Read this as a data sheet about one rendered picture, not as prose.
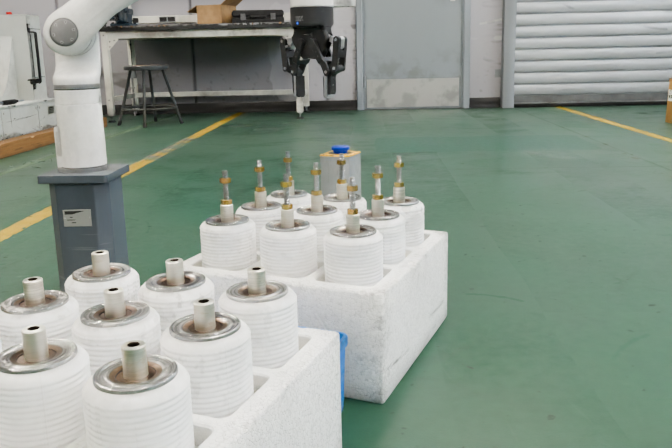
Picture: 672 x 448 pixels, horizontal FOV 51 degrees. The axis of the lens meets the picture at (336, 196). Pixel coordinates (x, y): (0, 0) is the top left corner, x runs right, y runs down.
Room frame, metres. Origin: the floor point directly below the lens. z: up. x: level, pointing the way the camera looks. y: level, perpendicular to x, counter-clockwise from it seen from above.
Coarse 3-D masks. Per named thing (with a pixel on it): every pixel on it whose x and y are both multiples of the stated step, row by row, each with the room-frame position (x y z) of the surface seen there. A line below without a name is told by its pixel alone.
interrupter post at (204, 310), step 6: (198, 300) 0.71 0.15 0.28; (204, 300) 0.71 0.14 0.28; (210, 300) 0.71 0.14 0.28; (198, 306) 0.70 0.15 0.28; (204, 306) 0.70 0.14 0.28; (210, 306) 0.70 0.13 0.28; (198, 312) 0.70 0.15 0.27; (204, 312) 0.70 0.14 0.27; (210, 312) 0.70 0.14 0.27; (198, 318) 0.70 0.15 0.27; (204, 318) 0.70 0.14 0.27; (210, 318) 0.70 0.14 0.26; (198, 324) 0.70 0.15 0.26; (204, 324) 0.70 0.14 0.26; (210, 324) 0.70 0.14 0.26; (198, 330) 0.70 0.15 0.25; (204, 330) 0.70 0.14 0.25; (210, 330) 0.70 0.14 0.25
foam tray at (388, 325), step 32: (416, 256) 1.19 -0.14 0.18; (224, 288) 1.11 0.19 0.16; (320, 288) 1.04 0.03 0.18; (352, 288) 1.03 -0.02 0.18; (384, 288) 1.02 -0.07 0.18; (416, 288) 1.15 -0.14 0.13; (320, 320) 1.04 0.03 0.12; (352, 320) 1.02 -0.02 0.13; (384, 320) 1.00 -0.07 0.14; (416, 320) 1.15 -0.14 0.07; (352, 352) 1.02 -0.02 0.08; (384, 352) 1.00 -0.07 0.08; (416, 352) 1.15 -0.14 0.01; (352, 384) 1.02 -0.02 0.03; (384, 384) 1.00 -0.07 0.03
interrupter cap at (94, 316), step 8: (128, 304) 0.78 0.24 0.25; (136, 304) 0.78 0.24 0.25; (144, 304) 0.77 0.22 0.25; (88, 312) 0.75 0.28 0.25; (96, 312) 0.76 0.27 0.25; (104, 312) 0.76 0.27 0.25; (128, 312) 0.76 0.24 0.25; (136, 312) 0.75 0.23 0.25; (144, 312) 0.75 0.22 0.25; (80, 320) 0.74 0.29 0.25; (88, 320) 0.73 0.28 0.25; (96, 320) 0.73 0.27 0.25; (104, 320) 0.73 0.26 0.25; (112, 320) 0.73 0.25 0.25; (120, 320) 0.73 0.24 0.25; (128, 320) 0.72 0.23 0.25; (136, 320) 0.73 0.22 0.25
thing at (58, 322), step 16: (64, 304) 0.79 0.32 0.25; (0, 320) 0.76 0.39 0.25; (16, 320) 0.75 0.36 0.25; (32, 320) 0.75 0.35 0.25; (48, 320) 0.76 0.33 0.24; (64, 320) 0.77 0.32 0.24; (0, 336) 0.76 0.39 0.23; (16, 336) 0.75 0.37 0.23; (48, 336) 0.76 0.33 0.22; (64, 336) 0.77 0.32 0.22
